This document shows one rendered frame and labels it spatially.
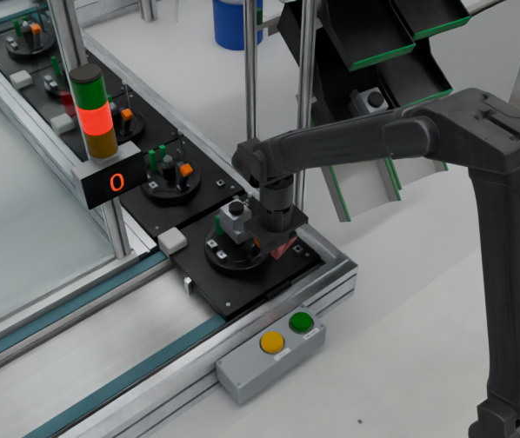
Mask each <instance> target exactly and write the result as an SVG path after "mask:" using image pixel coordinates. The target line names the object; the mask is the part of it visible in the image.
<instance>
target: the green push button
mask: <svg viewBox="0 0 520 438"><path fill-rule="evenodd" d="M290 325H291V327H292V328H293V329H294V330H295V331H297V332H305V331H308V330H309V329H310V328H311V325H312V319H311V317H310V315H308V314H307V313H304V312H297V313H295V314H294V315H293V316H292V317H291V319H290Z"/></svg>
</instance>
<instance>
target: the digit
mask: <svg viewBox="0 0 520 438"><path fill-rule="evenodd" d="M101 176H102V179H103V186H104V189H105V193H106V196H107V199H109V198H111V197H113V196H115V195H117V194H119V193H121V192H123V191H125V190H127V189H129V188H130V180H129V176H128V171H127V167H126V163H124V164H122V165H119V166H117V167H115V168H114V169H111V170H109V171H107V172H105V173H103V174H101Z"/></svg>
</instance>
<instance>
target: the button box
mask: <svg viewBox="0 0 520 438"><path fill-rule="evenodd" d="M297 312H304V313H307V314H308V315H310V317H311V319H312V325H311V328H310V329H309V330H308V331H305V332H297V331H295V330H294V329H293V328H292V327H291V325H290V319H291V317H292V316H293V315H294V314H295V313H297ZM270 331H274V332H277V333H279V334H280V335H281V336H282V337H283V347H282V348H281V349H280V350H279V351H277V352H274V353H271V352H268V351H266V350H264V349H263V347H262V337H263V335H264V334H265V333H267V332H270ZM325 335H326V325H325V324H323V323H322V322H321V321H320V320H319V319H318V318H317V317H316V316H315V315H314V314H313V313H312V312H311V311H310V310H309V309H308V308H307V307H306V306H305V305H304V304H302V305H300V306H299V307H297V308H296V309H294V310H292V311H291V312H289V314H287V315H285V316H284V317H282V318H281V319H279V320H278V321H276V322H274V323H273V324H271V325H270V326H269V327H268V328H266V329H264V330H263V331H261V332H260V333H258V334H257V335H255V336H253V337H252V338H250V339H249V340H248V341H247V342H245V343H243V344H242V345H240V346H239V347H237V348H235V349H234V350H232V351H231V352H229V353H228V354H227V355H226V356H224V357H223V358H221V359H220V360H218V361H217V362H216V369H217V379H218V380H219V381H220V382H221V384H222V385H223V386H224V387H225V389H226V390H227V391H228V392H229V393H230V395H231V396H232V397H233V398H234V400H235V401H236V402H237V403H238V404H241V403H243V402H244V401H246V400H247V399H249V398H250V397H251V396H253V395H254V394H255V393H256V392H258V391H259V390H260V389H262V388H264V387H265V386H266V385H268V384H269V383H271V382H272V381H274V380H275V379H276V378H277V377H278V376H280V375H281V374H283V373H284V372H286V371H287V370H288V369H290V368H292V367H293V366H294V365H296V364H297V363H299V362H300V361H301V360H302V359H304V358H305V357H306V356H308V355H310V354H311V353H312V352H314V351H315V350H316V349H318V348H320V347H321V346H322V345H324V342H325Z"/></svg>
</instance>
